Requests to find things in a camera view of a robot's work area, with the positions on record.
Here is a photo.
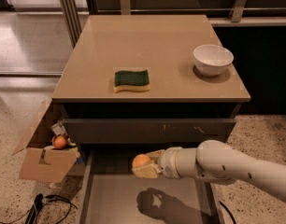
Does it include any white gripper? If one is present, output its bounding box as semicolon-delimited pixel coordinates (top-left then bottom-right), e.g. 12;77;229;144
132;147;180;179

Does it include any orange fruit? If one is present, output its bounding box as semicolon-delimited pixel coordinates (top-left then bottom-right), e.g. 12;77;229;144
132;154;151;168
53;136;67;149

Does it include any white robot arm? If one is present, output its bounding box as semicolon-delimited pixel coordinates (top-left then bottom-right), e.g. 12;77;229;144
132;140;286;203

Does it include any closed top drawer front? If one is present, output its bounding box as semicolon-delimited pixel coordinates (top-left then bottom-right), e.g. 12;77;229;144
64;119;236;145

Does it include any open middle drawer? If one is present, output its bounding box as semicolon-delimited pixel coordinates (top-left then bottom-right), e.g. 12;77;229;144
76;149;224;224

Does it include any grey drawer cabinet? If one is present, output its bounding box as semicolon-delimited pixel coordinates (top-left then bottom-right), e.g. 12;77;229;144
52;15;250;224

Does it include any green and yellow sponge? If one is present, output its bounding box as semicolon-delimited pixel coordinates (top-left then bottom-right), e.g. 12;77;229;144
113;70;150;92

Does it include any orange fruit in box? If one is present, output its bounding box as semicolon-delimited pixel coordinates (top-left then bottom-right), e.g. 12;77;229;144
53;136;67;149

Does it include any crumpled wrapper in box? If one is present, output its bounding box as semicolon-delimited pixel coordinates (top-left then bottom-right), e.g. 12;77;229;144
50;121;76;148

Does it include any cardboard box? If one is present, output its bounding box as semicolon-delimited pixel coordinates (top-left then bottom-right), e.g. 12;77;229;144
13;99;80;183

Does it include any white ceramic bowl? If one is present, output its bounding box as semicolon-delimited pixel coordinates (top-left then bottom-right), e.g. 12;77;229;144
193;44;234;77

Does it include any black cable right floor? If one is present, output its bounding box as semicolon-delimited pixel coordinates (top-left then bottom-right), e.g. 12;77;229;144
219;200;237;224

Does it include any black cable on floor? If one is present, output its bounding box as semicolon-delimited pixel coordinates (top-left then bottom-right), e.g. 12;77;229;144
0;193;78;224

